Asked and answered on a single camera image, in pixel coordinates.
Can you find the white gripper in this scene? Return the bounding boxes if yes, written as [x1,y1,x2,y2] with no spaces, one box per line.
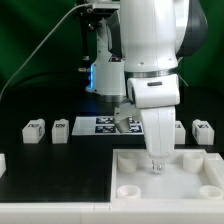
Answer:
[127,74,180,174]

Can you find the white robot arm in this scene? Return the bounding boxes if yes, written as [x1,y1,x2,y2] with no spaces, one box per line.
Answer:
[107,0,207,173]

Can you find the grey camera cable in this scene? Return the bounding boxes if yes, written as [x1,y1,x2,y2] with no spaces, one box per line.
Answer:
[0,3,93,101]

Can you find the black camera on stand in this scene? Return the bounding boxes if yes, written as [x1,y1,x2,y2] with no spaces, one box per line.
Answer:
[75,0,120,17]

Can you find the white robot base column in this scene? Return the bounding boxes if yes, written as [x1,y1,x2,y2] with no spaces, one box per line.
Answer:
[86,19,126,102]

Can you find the white sheet with tags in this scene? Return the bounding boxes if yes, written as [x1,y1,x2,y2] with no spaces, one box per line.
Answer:
[72,116,143,136]

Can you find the white block left edge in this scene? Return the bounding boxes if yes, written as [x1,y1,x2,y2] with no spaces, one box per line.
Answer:
[0,154,6,178]

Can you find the white square tabletop panel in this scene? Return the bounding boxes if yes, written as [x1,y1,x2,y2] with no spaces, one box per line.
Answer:
[111,149,224,201]

